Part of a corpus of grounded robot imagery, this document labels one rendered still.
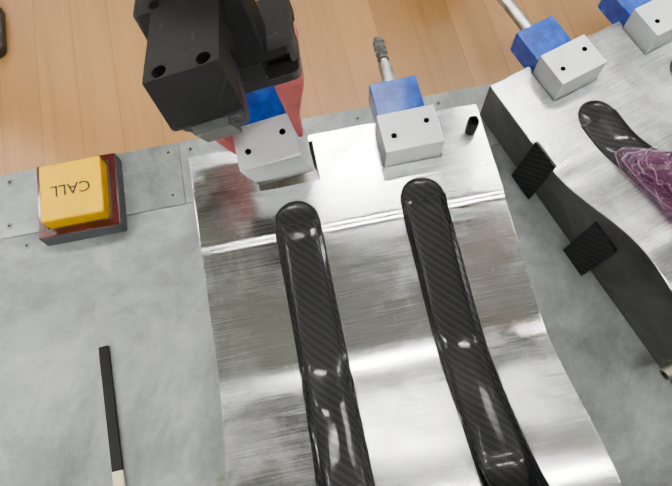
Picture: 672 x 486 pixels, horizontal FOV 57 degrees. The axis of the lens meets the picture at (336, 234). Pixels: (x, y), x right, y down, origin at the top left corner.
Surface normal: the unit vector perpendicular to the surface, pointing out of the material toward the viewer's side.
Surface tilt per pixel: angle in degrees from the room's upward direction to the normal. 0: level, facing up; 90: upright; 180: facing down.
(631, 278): 90
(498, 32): 0
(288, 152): 15
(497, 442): 27
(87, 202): 0
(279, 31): 23
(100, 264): 0
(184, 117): 70
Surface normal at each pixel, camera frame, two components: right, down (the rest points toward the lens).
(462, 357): -0.07, -0.58
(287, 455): -0.11, -0.73
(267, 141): -0.17, -0.13
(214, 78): 0.12, 0.77
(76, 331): -0.03, -0.33
